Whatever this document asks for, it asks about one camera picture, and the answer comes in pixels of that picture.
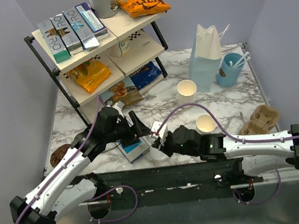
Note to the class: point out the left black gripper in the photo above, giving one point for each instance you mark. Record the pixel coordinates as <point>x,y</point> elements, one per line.
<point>141,129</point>

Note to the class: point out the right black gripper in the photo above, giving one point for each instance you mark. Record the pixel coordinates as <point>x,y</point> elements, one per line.
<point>163,147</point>

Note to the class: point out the stack of white lids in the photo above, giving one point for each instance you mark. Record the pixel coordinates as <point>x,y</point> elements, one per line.
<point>157,154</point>

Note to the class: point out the single paper cup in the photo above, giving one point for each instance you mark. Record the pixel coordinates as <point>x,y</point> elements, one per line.
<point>205,124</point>

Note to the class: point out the stack of paper cups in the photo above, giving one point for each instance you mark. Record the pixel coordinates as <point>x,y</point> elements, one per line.
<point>186,91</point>

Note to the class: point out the light blue paper bag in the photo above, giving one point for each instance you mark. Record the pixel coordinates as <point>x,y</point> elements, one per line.
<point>205,57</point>

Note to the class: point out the single white lid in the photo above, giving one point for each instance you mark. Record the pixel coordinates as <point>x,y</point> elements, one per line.
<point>151,139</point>

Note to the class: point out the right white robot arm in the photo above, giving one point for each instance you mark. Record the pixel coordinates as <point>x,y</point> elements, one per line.
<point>259,153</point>

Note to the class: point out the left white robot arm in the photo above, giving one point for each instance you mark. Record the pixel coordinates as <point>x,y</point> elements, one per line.
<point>41,205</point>

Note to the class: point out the blue razor package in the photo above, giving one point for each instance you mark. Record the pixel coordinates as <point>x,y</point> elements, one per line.
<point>135,151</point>

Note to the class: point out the brown and blue snack bag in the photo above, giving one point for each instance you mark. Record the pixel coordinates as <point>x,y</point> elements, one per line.
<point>123,91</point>

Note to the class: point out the blue chip bag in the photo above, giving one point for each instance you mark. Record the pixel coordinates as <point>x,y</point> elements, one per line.
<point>145,75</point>

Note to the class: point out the yellow snack bag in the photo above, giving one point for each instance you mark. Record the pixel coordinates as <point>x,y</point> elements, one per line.
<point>89,75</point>

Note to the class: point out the white bowl on shelf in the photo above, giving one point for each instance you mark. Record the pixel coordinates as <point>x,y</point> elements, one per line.
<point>121,48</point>

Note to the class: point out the brown cardboard cup carrier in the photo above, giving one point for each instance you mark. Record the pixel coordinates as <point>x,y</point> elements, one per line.
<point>262,120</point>

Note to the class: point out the black and cream shelf rack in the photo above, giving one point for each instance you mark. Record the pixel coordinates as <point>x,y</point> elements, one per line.
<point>146,44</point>

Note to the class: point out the blue cup with stirrers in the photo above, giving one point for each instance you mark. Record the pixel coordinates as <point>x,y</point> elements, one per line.
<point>231,66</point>

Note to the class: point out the purple and white box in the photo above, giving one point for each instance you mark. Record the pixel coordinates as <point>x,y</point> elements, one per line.
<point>97,27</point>

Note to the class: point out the teal R.O carton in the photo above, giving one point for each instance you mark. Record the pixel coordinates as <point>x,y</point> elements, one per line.
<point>53,41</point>

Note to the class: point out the blue R.O carton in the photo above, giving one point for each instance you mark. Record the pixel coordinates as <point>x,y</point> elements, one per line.
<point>80,27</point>

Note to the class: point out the silver R.O carton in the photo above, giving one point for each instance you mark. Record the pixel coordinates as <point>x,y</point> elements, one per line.
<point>68,36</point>

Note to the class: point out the orange chip bag top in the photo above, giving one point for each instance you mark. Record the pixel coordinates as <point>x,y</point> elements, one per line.
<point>137,8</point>

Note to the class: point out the grey printed mug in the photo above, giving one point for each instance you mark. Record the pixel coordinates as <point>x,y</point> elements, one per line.
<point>105,8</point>

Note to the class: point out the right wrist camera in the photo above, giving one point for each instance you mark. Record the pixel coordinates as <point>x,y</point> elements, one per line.
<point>159,131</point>

